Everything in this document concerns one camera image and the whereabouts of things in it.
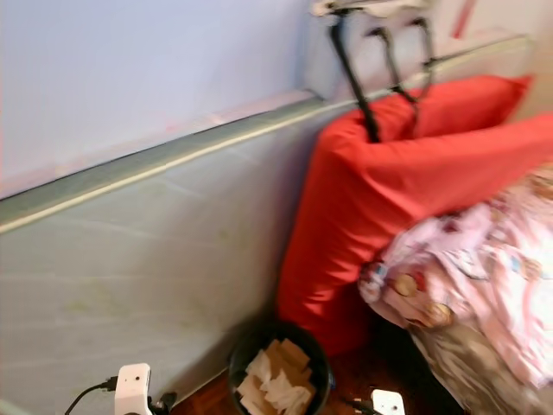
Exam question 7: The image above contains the beige crumpled paper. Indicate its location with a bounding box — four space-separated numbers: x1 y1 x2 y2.
238 339 316 415

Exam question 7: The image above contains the grey upright mattress with trim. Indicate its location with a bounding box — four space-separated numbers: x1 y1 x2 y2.
0 35 537 415

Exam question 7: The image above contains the black waste bin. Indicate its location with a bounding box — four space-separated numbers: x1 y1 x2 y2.
227 320 335 415

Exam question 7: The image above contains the thick red mattress cushion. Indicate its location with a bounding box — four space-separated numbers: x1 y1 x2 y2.
276 111 553 357

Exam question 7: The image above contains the bed with floral beige sheet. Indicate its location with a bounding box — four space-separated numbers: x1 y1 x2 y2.
406 324 553 415

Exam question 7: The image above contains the pink cartoon print blanket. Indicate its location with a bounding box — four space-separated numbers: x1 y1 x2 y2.
359 169 553 388

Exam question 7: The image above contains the red cushion with flanged edge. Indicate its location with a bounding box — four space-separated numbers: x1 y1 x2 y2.
363 74 532 144

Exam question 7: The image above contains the red hanging tassel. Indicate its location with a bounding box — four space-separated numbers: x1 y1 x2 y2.
449 0 478 40

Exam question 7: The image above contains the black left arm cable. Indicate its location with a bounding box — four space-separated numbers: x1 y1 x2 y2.
65 376 120 415

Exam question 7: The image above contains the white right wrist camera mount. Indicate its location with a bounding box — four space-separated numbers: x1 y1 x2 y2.
372 389 407 415

